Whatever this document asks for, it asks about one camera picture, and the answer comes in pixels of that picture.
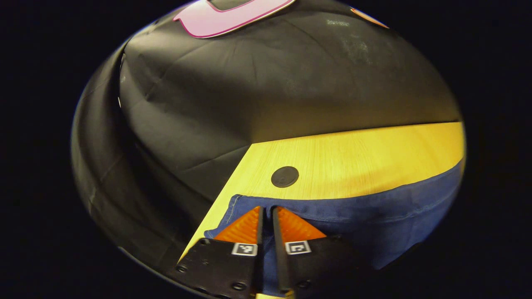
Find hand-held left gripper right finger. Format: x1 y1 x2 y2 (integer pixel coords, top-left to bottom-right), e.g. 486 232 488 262
272 206 374 291

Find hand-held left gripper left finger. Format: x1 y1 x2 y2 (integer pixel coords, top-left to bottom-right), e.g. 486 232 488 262
177 206 264 298

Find blue denim jeans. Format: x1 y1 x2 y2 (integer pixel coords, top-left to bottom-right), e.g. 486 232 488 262
204 160 464 295

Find black backdrop cloth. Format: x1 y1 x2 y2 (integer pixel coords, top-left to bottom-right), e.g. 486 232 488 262
71 0 462 272

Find black table cable grommet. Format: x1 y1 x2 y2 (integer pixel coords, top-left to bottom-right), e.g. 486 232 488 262
271 166 299 188

